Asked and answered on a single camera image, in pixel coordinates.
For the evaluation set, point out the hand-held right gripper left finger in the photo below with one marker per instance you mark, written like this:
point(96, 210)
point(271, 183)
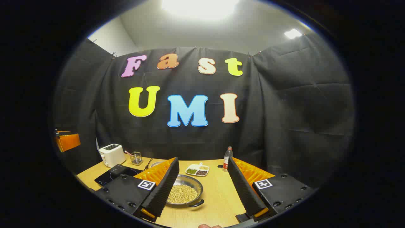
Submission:
point(163, 190)

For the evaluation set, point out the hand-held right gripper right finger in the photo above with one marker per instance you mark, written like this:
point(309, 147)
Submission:
point(245, 190)

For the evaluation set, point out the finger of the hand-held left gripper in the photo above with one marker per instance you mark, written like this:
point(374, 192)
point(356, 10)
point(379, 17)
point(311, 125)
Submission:
point(68, 142)

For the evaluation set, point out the black induction cooktop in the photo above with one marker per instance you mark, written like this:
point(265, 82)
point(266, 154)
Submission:
point(110, 177)

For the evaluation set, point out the pile of soybeans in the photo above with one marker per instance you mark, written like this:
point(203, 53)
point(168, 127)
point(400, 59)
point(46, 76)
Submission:
point(183, 193)

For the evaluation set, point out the white round plate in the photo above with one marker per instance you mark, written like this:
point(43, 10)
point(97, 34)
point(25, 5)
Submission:
point(156, 163)

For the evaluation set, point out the pile of green beans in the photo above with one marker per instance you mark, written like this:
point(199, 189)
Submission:
point(191, 171)

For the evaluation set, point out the clear plastic water bottle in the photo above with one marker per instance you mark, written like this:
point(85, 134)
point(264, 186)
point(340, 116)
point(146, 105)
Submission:
point(226, 160)

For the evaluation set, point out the white divided dish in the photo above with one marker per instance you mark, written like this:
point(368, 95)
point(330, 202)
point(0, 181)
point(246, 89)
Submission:
point(193, 167)

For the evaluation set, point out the pile of dark red beans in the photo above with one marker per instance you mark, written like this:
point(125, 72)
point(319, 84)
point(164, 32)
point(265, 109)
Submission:
point(201, 173)

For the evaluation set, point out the white toaster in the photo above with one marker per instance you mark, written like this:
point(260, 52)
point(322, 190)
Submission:
point(112, 155)

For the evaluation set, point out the small ceiling light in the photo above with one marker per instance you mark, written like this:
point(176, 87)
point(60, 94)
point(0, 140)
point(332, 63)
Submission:
point(292, 33)

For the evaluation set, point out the large ceiling light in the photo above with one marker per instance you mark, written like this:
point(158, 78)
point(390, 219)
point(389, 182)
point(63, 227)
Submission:
point(199, 6)

